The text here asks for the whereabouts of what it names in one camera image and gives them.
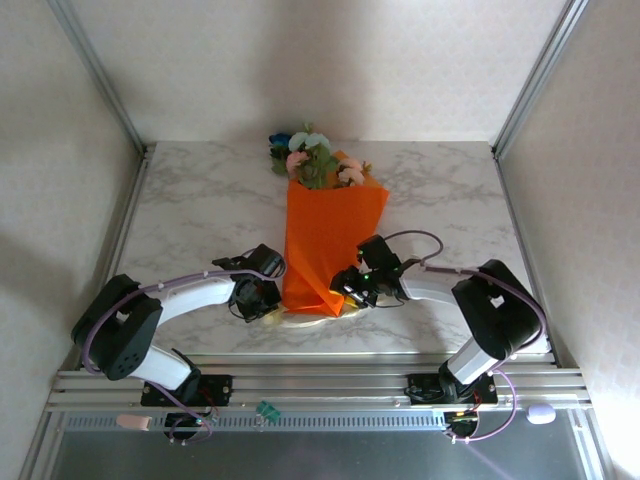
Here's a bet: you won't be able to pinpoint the cream printed ribbon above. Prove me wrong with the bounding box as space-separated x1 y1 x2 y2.
262 304 371 331

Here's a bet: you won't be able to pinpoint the orange wrapping paper sheet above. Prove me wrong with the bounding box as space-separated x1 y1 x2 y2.
281 149 391 317

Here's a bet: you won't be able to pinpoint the pink artificial flower sprig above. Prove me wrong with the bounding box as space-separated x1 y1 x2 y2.
284 149 374 190

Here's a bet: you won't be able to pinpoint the blue artificial flower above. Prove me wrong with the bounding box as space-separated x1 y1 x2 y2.
268 130 292 176

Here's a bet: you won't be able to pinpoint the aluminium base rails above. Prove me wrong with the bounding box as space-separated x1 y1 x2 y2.
47 352 594 414

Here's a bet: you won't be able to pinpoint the slotted metal strip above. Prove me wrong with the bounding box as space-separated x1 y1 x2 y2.
62 412 451 432

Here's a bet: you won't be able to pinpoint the black controller board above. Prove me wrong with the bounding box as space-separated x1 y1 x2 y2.
163 412 211 444
443 409 481 440

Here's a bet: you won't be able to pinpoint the grey metal sheet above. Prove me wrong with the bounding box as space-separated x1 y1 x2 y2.
47 428 594 480

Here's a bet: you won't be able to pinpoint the pink oblong block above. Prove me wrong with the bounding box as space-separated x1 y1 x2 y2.
116 414 152 432

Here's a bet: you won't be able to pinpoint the lavender oval puck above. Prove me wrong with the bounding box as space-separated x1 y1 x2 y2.
527 403 557 425

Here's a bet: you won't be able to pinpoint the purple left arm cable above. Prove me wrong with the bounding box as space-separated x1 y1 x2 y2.
82 254 289 446

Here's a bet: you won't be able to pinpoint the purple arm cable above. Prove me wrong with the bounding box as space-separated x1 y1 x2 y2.
382 229 549 444
82 254 289 446

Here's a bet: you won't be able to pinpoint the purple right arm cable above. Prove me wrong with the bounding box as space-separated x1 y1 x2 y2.
382 229 549 444

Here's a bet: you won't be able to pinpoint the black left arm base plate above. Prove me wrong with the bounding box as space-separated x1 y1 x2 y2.
140 373 234 407

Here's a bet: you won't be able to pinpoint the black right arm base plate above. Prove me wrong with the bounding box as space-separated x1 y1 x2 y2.
405 372 500 405

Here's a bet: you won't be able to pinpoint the aluminium side rail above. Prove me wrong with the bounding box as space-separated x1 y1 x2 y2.
492 147 559 364
79 147 154 357

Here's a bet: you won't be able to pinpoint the aluminium frame post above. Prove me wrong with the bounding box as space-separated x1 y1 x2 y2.
47 0 151 156
492 0 586 156

